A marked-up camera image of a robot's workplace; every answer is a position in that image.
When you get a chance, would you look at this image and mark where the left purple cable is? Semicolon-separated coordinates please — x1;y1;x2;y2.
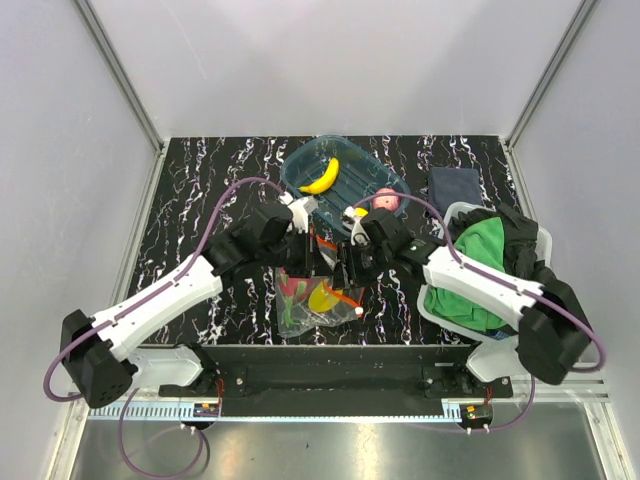
43;177;289;404

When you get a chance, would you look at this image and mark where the right aluminium frame post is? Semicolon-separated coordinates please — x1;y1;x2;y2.
505;0;600;149

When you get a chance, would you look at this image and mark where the white plastic basket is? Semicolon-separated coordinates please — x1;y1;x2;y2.
418;202;552;341

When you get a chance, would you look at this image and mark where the black cloth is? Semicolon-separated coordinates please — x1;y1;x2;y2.
446;204;557;285

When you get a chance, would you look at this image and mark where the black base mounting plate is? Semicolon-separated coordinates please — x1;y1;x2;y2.
159;345;513;421

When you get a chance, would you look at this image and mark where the green cloth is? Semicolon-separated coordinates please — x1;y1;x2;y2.
425;217;508;337

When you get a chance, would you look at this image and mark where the aluminium frame post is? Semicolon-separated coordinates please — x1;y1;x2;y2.
71;0;165;152
505;0;600;149

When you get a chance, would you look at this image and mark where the red fake fruit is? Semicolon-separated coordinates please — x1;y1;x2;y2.
278;269;310;327

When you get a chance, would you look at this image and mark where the clear zip top bag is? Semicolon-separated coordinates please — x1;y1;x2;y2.
274;234;365;339

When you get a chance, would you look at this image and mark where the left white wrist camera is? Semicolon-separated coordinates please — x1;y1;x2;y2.
279;193;318;233

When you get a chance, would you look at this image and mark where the purple fake fruit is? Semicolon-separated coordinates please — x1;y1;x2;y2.
372;188;401;212

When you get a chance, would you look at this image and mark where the navy folded cloth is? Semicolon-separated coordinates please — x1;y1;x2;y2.
427;167;483;215

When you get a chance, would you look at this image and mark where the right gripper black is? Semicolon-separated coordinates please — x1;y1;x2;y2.
326;239;392;293

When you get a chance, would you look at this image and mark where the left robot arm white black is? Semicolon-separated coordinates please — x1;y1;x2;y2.
60;197;330;409

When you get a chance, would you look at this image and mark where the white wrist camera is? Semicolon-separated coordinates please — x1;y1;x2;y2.
343;206;369;246
279;193;318;233

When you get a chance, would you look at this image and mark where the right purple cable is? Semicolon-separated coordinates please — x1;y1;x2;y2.
354;193;609;372

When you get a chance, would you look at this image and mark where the yellow fake banana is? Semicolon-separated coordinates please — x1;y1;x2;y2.
299;157;340;195

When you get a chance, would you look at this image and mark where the teal plastic container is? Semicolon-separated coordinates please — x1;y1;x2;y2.
280;135;410;238

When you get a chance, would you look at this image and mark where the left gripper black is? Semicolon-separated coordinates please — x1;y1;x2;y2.
260;226;335;279

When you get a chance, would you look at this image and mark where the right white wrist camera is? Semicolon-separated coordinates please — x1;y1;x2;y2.
343;206;369;246

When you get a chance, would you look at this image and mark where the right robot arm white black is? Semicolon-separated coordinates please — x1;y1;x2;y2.
332;207;593;397

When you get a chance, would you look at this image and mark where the yellow fake lemon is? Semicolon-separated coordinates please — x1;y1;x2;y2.
308;281;342;313

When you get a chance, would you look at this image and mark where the left aluminium frame post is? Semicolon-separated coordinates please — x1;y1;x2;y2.
71;0;165;152

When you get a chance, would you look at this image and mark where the purple floor cable loop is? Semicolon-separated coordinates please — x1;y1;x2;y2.
117;389;207;479

